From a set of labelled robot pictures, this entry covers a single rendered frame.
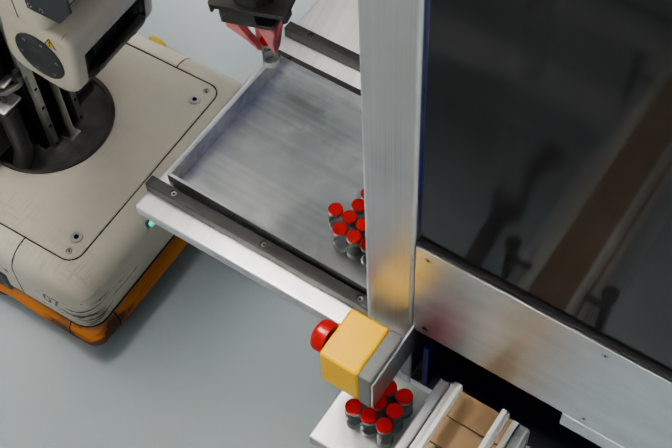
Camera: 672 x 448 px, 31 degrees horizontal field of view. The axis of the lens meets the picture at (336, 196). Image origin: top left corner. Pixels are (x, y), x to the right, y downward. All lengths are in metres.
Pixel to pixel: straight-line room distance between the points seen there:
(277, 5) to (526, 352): 0.49
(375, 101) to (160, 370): 1.54
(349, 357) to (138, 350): 1.25
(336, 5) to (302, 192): 0.36
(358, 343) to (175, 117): 1.24
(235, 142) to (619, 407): 0.72
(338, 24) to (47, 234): 0.85
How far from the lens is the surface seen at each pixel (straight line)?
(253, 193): 1.69
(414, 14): 0.97
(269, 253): 1.61
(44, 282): 2.42
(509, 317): 1.27
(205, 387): 2.53
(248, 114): 1.77
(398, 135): 1.11
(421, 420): 1.46
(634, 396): 1.27
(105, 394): 2.56
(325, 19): 1.88
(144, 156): 2.50
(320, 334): 1.42
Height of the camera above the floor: 2.28
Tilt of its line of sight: 56 degrees down
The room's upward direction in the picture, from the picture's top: 4 degrees counter-clockwise
